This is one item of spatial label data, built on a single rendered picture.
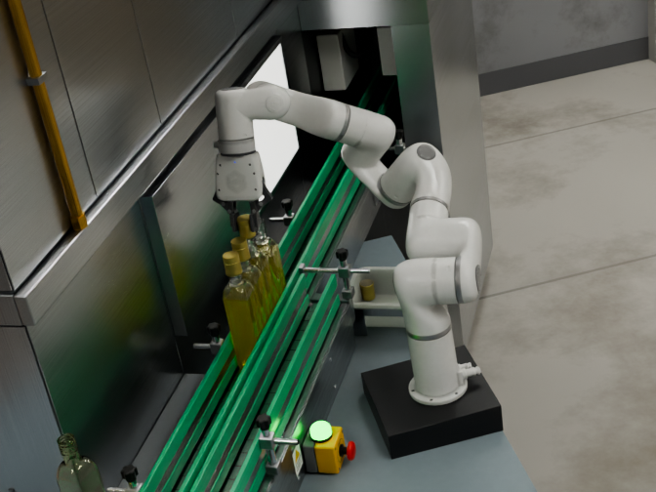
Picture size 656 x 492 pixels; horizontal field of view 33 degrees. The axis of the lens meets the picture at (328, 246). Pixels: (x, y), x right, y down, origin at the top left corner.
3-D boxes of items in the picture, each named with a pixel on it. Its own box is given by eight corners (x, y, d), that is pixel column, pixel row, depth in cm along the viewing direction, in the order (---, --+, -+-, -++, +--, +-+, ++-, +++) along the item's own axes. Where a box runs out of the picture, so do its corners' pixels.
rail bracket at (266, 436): (270, 465, 217) (259, 410, 211) (307, 467, 215) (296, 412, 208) (265, 478, 214) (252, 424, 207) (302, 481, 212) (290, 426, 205)
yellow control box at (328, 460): (315, 451, 238) (309, 424, 234) (349, 453, 236) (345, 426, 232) (307, 473, 232) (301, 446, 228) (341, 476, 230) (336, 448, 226)
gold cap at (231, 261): (223, 276, 234) (219, 259, 232) (229, 267, 237) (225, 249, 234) (238, 277, 233) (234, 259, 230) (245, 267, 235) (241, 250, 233)
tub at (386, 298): (360, 295, 288) (355, 266, 284) (447, 296, 281) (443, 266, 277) (344, 334, 274) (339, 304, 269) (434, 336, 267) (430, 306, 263)
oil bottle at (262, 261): (261, 326, 259) (243, 246, 249) (283, 326, 257) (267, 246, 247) (253, 340, 254) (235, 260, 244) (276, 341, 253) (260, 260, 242)
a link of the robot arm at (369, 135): (353, 152, 234) (321, 194, 244) (440, 179, 242) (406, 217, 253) (348, 96, 243) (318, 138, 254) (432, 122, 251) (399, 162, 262)
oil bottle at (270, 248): (269, 312, 264) (253, 233, 253) (292, 312, 262) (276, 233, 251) (263, 326, 259) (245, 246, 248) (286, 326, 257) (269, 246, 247)
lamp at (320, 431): (313, 428, 233) (311, 417, 231) (335, 430, 232) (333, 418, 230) (307, 442, 229) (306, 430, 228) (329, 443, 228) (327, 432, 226)
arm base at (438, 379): (471, 361, 247) (462, 302, 240) (488, 392, 236) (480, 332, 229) (402, 379, 246) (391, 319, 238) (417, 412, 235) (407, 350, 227)
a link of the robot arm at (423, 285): (405, 315, 239) (393, 250, 231) (467, 313, 235) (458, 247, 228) (398, 342, 231) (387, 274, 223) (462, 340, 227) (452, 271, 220)
